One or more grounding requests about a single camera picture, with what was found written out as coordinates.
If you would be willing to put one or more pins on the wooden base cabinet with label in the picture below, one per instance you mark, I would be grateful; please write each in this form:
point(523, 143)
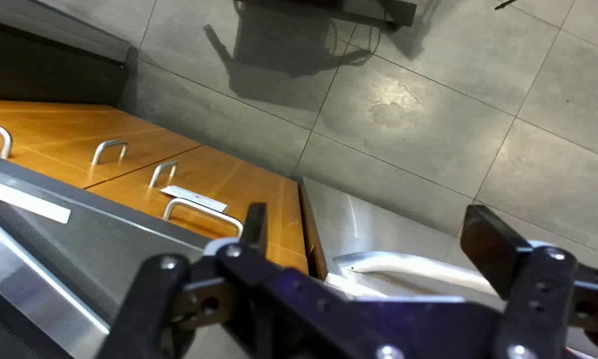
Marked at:
point(61, 132)

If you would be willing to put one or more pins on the white label on cabinet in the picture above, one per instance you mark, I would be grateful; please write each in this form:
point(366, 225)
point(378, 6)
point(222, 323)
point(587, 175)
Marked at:
point(192, 197)

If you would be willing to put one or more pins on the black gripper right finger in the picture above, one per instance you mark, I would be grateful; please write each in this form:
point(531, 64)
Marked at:
point(539, 291)

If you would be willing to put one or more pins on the white strip label on countertop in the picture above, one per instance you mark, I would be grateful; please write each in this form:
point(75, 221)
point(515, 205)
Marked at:
point(31, 201)

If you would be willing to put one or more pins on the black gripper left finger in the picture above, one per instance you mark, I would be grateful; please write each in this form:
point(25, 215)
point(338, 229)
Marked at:
point(161, 299)

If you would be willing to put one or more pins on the white microwave with open door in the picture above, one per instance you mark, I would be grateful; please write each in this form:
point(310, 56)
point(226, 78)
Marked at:
point(21, 279)

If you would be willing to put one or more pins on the black robot stand base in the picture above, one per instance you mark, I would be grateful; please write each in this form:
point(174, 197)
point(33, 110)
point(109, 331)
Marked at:
point(392, 12)

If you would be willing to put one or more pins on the stainless steel dishwasher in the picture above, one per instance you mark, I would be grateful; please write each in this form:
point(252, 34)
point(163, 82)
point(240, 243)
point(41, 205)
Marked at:
point(380, 219)

